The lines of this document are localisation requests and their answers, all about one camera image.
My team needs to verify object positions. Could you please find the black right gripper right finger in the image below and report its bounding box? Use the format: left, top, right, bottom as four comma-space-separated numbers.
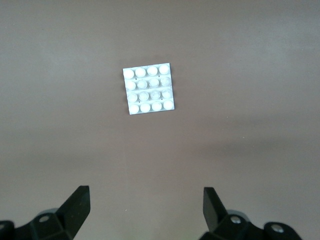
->
199, 186, 303, 240

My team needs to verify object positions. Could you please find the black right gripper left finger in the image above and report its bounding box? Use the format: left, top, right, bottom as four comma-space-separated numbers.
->
0, 185, 91, 240

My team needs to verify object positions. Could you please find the white studded base plate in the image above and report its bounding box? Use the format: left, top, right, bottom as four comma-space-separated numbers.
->
122, 61, 176, 116

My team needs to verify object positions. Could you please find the brown paper table cover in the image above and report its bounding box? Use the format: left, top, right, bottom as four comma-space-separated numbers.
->
0, 0, 320, 240

